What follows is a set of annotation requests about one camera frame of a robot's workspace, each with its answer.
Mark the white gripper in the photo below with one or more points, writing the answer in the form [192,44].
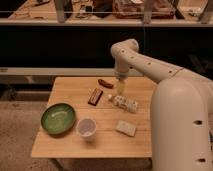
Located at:
[120,85]

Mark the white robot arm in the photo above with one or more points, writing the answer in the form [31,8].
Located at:
[179,110]

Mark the green ceramic bowl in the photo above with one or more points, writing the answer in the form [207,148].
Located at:
[58,119]

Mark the brown chocolate bar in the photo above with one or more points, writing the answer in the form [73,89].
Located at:
[95,96]

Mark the white sponge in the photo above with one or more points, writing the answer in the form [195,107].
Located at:
[126,128]

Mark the wooden table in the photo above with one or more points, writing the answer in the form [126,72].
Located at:
[108,143]

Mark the brown bag on shelf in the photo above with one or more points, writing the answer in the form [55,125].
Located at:
[161,9]

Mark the grey shelf rail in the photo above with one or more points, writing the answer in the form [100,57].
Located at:
[24,71]

